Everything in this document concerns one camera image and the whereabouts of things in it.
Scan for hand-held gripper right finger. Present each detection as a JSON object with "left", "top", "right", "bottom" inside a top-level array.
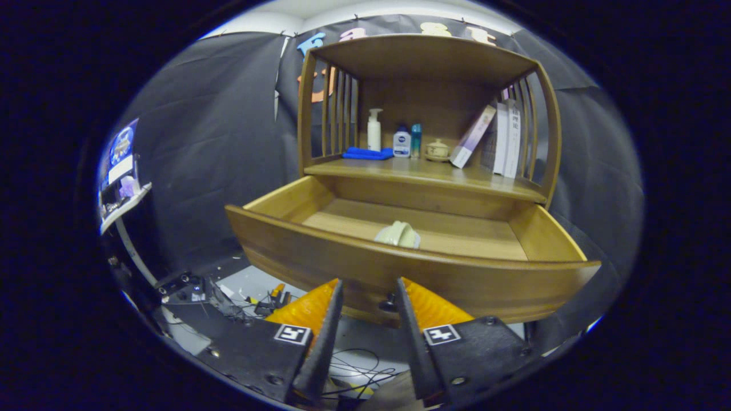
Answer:
[{"left": 396, "top": 277, "right": 537, "bottom": 407}]

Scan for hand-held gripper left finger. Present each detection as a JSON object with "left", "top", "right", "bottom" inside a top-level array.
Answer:
[{"left": 194, "top": 278, "right": 345, "bottom": 405}]

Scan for wooden countertop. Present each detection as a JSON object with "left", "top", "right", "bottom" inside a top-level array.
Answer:
[{"left": 304, "top": 157, "right": 548, "bottom": 204}]

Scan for wooden cabinet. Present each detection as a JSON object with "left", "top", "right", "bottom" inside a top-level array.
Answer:
[{"left": 297, "top": 33, "right": 563, "bottom": 209}]

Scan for blue folded cloth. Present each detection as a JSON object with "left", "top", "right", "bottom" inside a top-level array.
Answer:
[{"left": 343, "top": 147, "right": 395, "bottom": 161}]

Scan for beige lidded tea cup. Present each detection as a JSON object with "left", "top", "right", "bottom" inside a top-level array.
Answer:
[{"left": 425, "top": 139, "right": 452, "bottom": 162}]

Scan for white bottle blue cap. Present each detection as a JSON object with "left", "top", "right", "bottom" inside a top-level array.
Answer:
[{"left": 393, "top": 126, "right": 412, "bottom": 159}]

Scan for white pump bottle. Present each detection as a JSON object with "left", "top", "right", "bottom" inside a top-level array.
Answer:
[{"left": 367, "top": 108, "right": 384, "bottom": 152}]

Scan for purple book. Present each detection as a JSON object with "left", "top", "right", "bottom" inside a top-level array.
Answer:
[{"left": 449, "top": 104, "right": 497, "bottom": 169}]

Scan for white display stand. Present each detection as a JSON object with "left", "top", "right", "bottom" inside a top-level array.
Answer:
[{"left": 100, "top": 183, "right": 160, "bottom": 289}]

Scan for white book with black text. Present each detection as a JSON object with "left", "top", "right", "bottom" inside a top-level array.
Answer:
[{"left": 504, "top": 98, "right": 523, "bottom": 179}]

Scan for black cables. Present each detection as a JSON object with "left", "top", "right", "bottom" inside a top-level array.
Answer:
[{"left": 320, "top": 348, "right": 400, "bottom": 400}]

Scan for wall poster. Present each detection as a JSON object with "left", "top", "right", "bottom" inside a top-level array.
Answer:
[{"left": 98, "top": 118, "right": 152, "bottom": 229}]

